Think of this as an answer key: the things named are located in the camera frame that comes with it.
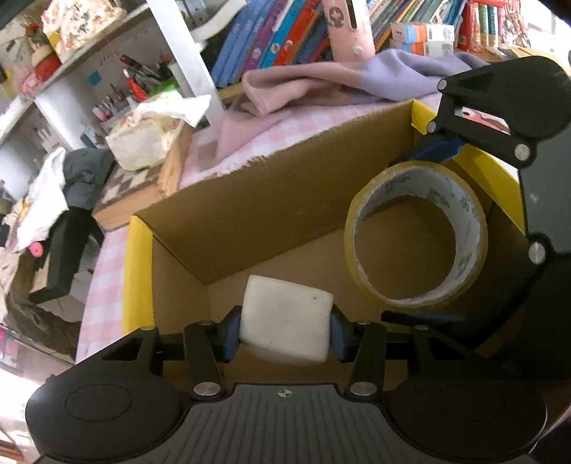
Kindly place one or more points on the cluster of pens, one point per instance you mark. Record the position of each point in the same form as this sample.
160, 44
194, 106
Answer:
134, 84

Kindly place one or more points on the white shelf post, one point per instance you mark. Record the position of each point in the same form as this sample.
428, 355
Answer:
187, 58

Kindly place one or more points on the white bookshelf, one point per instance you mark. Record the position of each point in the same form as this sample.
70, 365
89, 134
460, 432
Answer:
58, 96

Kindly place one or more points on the clear tape roll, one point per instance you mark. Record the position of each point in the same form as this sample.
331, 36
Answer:
473, 250

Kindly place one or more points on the floral storage box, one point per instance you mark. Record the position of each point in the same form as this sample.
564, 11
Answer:
80, 20

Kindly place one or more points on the pink cartoon container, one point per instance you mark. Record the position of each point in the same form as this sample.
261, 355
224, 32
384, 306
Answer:
348, 31

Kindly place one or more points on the red toy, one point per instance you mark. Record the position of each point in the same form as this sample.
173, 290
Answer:
47, 67

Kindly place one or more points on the pink and purple cloth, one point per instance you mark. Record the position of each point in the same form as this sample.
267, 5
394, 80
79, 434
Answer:
312, 84

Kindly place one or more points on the white garment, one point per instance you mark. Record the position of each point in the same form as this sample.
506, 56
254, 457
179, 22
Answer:
42, 200

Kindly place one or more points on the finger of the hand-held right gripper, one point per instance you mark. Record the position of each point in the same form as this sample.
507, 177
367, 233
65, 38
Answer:
428, 317
439, 149

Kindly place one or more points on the dark grey garment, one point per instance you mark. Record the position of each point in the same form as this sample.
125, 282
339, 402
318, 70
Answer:
89, 174

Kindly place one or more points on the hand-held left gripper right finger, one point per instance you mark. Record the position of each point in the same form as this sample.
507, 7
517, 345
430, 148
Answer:
337, 337

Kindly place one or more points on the white foam block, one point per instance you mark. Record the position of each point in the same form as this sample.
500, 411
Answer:
285, 316

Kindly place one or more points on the white floral tissue pack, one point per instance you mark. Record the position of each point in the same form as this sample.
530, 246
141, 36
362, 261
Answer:
147, 134

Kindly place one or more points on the black chair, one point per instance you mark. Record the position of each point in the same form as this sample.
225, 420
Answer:
62, 254

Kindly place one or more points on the yellow cardboard box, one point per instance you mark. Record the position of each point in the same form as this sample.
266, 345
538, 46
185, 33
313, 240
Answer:
267, 214

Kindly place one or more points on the row of colourful books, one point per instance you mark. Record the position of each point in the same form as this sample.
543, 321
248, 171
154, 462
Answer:
276, 35

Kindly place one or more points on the blue orange white carton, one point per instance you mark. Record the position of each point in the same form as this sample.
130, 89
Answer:
419, 48
424, 32

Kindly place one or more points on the wooden box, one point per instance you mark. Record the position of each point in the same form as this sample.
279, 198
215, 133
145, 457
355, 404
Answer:
134, 196

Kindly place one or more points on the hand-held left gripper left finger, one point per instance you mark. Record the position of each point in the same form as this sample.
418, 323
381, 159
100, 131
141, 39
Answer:
232, 339

